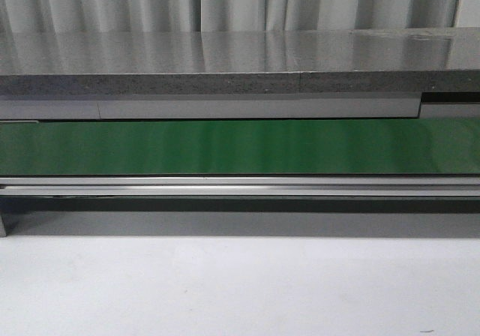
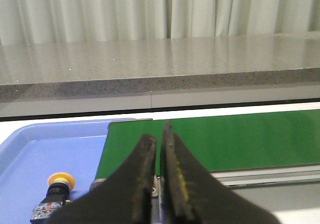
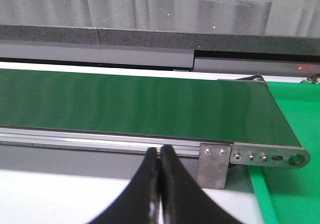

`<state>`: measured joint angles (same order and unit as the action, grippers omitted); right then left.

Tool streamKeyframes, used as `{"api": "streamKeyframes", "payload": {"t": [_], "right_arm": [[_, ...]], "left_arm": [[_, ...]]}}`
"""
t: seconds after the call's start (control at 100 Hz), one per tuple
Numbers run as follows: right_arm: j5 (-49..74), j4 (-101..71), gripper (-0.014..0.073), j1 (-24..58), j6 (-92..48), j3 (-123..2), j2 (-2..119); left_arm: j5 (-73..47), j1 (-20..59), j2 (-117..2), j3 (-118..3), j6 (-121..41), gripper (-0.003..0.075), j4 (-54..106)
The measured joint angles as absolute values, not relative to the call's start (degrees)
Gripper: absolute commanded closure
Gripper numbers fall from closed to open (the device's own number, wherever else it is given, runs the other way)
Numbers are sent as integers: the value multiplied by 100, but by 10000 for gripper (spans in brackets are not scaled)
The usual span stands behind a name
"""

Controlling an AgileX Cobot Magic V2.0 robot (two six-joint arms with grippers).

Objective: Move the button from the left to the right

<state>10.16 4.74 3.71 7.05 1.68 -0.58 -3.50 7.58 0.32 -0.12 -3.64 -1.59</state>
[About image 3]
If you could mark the aluminium conveyor frame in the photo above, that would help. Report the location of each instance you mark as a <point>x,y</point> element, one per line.
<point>214,156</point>

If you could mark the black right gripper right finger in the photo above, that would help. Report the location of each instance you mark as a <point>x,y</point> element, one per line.
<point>183,201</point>

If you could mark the grey granite counter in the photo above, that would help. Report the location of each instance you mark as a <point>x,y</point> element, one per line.
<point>266,37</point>

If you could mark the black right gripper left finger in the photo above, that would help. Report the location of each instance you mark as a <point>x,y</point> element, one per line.
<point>138,203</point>

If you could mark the green plastic tray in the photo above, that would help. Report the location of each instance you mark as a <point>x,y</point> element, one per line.
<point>292,195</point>

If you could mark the green conveyor belt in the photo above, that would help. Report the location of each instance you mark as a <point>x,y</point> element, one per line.
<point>225,110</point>

